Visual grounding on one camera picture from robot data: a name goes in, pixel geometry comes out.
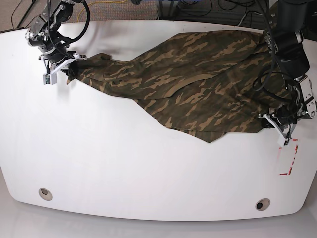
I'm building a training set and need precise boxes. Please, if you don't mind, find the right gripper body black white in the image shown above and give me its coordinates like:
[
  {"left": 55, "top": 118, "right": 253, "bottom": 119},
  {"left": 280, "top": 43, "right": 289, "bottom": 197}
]
[{"left": 39, "top": 51, "right": 86, "bottom": 74}]

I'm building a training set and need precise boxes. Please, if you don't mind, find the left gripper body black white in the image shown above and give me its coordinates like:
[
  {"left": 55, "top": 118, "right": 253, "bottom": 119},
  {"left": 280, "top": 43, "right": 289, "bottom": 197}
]
[{"left": 258, "top": 105, "right": 301, "bottom": 139}]

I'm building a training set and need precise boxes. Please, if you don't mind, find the camouflage t-shirt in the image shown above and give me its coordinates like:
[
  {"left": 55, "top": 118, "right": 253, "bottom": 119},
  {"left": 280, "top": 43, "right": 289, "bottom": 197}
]
[{"left": 75, "top": 31, "right": 282, "bottom": 142}]

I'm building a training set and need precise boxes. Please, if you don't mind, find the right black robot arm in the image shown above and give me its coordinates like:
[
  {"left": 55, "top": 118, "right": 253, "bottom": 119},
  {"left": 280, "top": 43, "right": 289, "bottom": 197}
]
[{"left": 25, "top": 0, "right": 90, "bottom": 85}]

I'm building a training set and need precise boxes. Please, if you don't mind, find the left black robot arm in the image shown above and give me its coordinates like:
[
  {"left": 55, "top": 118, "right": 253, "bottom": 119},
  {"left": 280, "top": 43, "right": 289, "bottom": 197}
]
[{"left": 253, "top": 0, "right": 317, "bottom": 146}]

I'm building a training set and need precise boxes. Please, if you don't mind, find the red tape rectangle marking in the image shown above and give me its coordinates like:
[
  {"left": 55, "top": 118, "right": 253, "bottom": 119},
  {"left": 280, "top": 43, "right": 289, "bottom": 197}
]
[{"left": 277, "top": 139, "right": 300, "bottom": 176}]

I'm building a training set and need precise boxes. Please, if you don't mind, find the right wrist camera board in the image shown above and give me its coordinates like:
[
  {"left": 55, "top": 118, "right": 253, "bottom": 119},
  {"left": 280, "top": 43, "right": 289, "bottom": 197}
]
[{"left": 43, "top": 73, "right": 57, "bottom": 85}]

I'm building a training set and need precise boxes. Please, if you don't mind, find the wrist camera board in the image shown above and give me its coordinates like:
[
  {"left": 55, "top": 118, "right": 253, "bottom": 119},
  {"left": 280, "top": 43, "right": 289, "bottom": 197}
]
[
  {"left": 43, "top": 73, "right": 57, "bottom": 85},
  {"left": 278, "top": 136, "right": 290, "bottom": 147}
]

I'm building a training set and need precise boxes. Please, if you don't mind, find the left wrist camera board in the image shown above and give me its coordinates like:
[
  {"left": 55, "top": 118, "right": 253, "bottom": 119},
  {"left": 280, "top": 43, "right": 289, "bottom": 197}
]
[{"left": 278, "top": 136, "right": 290, "bottom": 147}]

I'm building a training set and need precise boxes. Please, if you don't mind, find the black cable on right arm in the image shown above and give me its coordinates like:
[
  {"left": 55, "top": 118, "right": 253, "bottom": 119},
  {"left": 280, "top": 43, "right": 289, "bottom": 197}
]
[{"left": 56, "top": 0, "right": 91, "bottom": 48}]

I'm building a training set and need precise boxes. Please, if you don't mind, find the yellow cable on floor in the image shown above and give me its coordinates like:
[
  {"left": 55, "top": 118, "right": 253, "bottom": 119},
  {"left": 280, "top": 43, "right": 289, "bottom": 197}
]
[{"left": 77, "top": 0, "right": 124, "bottom": 23}]

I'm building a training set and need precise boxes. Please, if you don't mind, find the right table cable grommet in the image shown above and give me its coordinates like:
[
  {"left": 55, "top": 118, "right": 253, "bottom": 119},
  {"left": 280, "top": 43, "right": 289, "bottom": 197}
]
[{"left": 256, "top": 198, "right": 270, "bottom": 211}]

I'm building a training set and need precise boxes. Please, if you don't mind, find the table cable grommet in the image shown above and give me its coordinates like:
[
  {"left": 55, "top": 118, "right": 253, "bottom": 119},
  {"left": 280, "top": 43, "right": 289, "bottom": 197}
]
[
  {"left": 39, "top": 188, "right": 53, "bottom": 201},
  {"left": 256, "top": 198, "right": 270, "bottom": 211}
]

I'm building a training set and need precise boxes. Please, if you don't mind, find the left table cable grommet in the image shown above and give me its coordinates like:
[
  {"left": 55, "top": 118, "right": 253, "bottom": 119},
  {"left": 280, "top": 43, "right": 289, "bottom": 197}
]
[{"left": 39, "top": 188, "right": 53, "bottom": 201}]

